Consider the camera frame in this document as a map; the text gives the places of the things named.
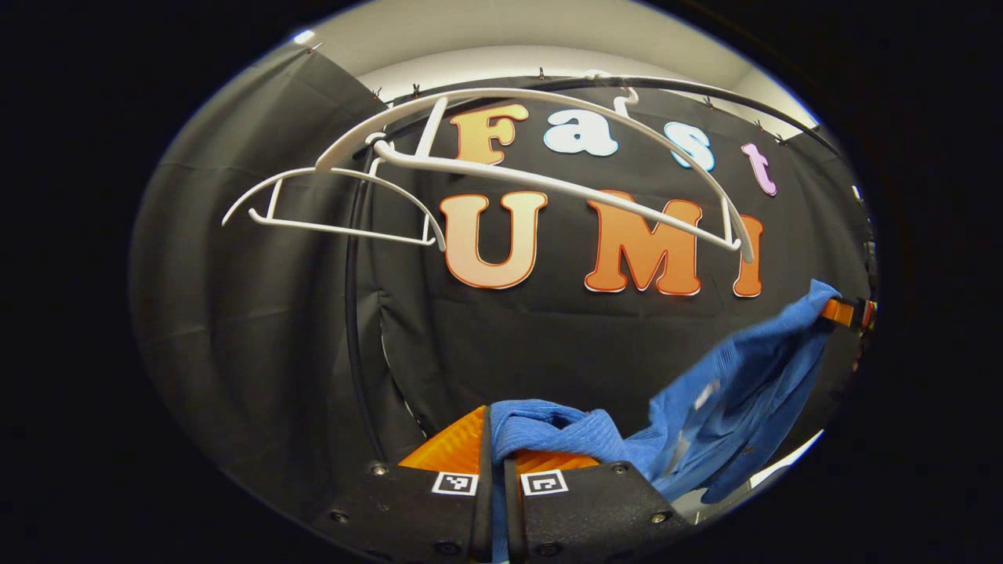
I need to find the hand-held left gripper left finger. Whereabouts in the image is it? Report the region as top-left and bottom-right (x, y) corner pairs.
(310, 405), (496, 564)

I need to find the blue corduroy jacket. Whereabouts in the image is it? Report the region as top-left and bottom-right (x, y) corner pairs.
(487, 280), (843, 564)

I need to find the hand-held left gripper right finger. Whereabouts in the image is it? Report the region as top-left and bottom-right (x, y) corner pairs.
(503, 448), (694, 564)

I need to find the white clothes hanger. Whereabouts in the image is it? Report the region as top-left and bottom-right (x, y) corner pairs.
(316, 70), (755, 265)
(222, 135), (446, 251)

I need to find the black clothes rail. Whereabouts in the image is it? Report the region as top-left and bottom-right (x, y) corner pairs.
(343, 74), (843, 463)

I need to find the black backdrop cloth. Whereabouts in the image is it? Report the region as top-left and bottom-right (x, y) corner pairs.
(129, 43), (874, 504)

